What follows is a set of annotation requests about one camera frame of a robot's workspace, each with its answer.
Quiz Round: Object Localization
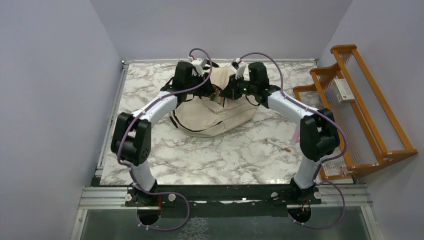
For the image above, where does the pink highlighter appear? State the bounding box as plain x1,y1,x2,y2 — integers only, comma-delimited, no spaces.
290,126,300,146

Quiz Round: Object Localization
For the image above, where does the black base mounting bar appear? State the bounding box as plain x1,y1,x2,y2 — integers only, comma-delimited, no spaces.
91,183,332,220

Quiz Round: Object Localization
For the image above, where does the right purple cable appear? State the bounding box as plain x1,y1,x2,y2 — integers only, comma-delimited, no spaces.
235,52,348,230

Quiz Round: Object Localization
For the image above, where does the cream canvas backpack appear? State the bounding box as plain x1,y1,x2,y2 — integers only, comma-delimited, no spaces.
169,62,259,138

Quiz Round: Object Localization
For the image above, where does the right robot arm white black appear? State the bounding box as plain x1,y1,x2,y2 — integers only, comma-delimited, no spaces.
220,59,340,204

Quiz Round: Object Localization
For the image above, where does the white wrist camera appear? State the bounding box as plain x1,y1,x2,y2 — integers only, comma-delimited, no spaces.
231,57,247,80
190,57,207,76

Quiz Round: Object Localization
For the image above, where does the small white box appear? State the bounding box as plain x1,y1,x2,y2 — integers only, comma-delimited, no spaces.
331,78,355,103

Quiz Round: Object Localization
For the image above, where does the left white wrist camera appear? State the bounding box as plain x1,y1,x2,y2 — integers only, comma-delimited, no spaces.
190,57,207,76

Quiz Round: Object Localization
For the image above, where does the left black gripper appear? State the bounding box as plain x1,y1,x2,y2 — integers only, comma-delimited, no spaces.
184,70,215,97

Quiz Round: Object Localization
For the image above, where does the brown white marker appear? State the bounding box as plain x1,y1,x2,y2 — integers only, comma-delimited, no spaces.
266,139,291,153

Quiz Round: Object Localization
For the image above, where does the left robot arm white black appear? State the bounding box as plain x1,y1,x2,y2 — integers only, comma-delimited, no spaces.
110,58,218,206

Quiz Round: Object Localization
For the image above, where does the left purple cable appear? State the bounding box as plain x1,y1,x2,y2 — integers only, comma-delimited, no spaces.
116,47,214,232

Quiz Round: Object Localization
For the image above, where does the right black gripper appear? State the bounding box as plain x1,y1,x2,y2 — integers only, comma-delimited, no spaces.
219,73,257,101

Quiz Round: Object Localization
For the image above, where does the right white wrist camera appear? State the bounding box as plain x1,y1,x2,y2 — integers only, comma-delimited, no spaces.
231,57,247,80

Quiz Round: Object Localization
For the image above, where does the orange highlighter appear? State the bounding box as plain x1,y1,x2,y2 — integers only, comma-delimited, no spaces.
213,85,221,95

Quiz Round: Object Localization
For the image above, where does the purple cable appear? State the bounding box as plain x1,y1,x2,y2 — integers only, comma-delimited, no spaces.
235,52,348,230
116,47,214,232

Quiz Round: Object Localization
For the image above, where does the wooden shelf rack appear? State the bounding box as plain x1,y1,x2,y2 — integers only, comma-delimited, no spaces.
293,44,418,180

